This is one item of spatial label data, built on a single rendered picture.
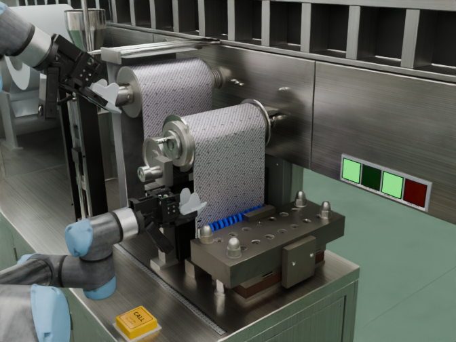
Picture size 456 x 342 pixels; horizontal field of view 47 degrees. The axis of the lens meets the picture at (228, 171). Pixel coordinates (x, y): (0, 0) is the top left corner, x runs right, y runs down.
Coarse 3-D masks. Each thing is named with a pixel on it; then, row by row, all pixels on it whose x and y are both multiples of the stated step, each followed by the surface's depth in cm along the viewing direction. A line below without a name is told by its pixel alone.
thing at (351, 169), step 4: (344, 160) 132; (348, 160) 131; (344, 164) 132; (348, 164) 131; (352, 164) 130; (356, 164) 129; (344, 168) 132; (348, 168) 131; (352, 168) 130; (356, 168) 129; (344, 172) 133; (348, 172) 132; (352, 172) 130; (356, 172) 129; (344, 176) 133; (348, 176) 132; (352, 176) 131; (356, 176) 130; (356, 180) 130
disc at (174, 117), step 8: (168, 120) 133; (176, 120) 130; (184, 120) 128; (184, 128) 128; (192, 136) 126; (192, 144) 127; (192, 152) 127; (192, 160) 128; (176, 168) 135; (184, 168) 132
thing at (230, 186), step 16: (224, 160) 135; (240, 160) 139; (256, 160) 143; (208, 176) 133; (224, 176) 137; (240, 176) 140; (256, 176) 144; (208, 192) 135; (224, 192) 138; (240, 192) 142; (256, 192) 146; (208, 208) 136; (224, 208) 140; (240, 208) 144
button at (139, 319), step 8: (128, 312) 121; (136, 312) 121; (144, 312) 121; (120, 320) 118; (128, 320) 118; (136, 320) 118; (144, 320) 118; (152, 320) 118; (120, 328) 118; (128, 328) 115; (136, 328) 115; (144, 328) 117; (152, 328) 118; (128, 336) 115; (136, 336) 116
